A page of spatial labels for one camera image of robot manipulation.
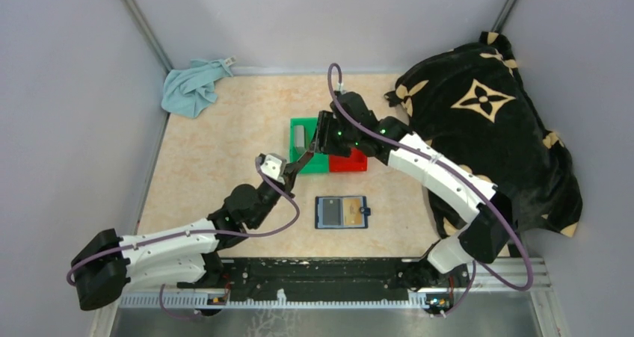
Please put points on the light blue cloth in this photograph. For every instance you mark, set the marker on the light blue cloth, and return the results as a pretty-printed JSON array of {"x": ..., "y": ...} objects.
[{"x": 187, "y": 92}]

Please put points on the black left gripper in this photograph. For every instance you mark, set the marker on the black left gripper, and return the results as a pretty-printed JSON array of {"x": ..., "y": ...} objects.
[{"x": 286, "y": 181}]

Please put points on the black credit card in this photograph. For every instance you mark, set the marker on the black credit card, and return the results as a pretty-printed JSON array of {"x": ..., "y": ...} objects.
[{"x": 331, "y": 211}]

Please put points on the navy blue card holder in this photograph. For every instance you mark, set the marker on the navy blue card holder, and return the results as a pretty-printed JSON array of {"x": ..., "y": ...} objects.
[{"x": 342, "y": 212}]

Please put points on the red plastic bin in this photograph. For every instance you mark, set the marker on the red plastic bin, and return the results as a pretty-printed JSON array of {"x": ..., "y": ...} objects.
[{"x": 355, "y": 162}]

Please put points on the aluminium frame rail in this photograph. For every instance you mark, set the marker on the aluminium frame rail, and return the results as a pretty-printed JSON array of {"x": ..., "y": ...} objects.
[{"x": 480, "y": 281}]

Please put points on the grey block in bin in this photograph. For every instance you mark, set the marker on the grey block in bin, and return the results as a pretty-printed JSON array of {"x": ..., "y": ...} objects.
[{"x": 299, "y": 140}]

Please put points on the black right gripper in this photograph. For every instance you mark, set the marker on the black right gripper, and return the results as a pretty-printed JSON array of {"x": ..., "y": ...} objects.
[{"x": 326, "y": 122}]

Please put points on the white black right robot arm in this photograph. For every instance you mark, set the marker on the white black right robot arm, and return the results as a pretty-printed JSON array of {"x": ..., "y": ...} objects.
[{"x": 484, "y": 211}]

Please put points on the black floral pillow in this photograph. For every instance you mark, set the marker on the black floral pillow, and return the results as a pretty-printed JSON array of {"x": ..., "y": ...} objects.
[{"x": 470, "y": 104}]

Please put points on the green plastic bin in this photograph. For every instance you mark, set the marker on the green plastic bin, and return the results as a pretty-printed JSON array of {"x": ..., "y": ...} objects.
[{"x": 319, "y": 163}]

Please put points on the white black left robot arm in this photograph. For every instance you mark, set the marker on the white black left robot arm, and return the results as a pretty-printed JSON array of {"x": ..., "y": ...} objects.
[{"x": 109, "y": 265}]

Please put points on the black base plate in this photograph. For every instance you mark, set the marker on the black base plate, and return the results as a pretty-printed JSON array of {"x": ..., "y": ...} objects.
[{"x": 326, "y": 280}]

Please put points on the gold VIP card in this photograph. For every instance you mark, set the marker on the gold VIP card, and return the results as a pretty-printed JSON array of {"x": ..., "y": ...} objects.
[{"x": 352, "y": 215}]

